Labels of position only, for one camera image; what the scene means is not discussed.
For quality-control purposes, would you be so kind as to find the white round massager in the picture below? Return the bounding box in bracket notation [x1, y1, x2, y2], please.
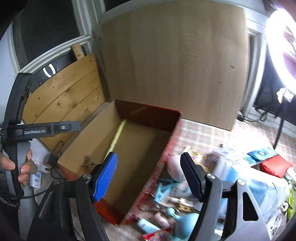
[166, 155, 185, 182]

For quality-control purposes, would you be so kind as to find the yellow long sachet stick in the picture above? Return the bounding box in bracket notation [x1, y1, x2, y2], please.
[105, 120, 127, 157]

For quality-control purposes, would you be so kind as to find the light blue cream tube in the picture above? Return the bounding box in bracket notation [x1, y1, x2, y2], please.
[136, 218, 161, 233]

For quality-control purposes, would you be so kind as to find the red cardboard box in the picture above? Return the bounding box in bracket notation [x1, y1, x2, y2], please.
[58, 100, 182, 225]

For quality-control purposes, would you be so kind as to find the blue plastic clothes clip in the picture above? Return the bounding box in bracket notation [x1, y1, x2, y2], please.
[154, 182, 180, 204]

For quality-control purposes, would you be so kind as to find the red pouch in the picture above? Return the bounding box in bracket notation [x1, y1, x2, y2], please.
[260, 155, 293, 178]

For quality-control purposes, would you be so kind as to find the blue wet wipes pack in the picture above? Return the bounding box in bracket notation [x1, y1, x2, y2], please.
[245, 148, 278, 166]

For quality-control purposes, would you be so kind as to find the ring light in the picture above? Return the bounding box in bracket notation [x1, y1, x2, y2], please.
[265, 9, 295, 93]

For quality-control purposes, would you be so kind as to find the blue baby bottle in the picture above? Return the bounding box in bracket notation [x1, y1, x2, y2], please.
[166, 207, 199, 240]

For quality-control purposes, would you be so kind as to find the pine plank panel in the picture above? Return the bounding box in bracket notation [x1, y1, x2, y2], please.
[21, 52, 106, 151]

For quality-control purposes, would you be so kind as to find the light wood board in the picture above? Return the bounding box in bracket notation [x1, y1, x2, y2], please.
[101, 1, 248, 130]

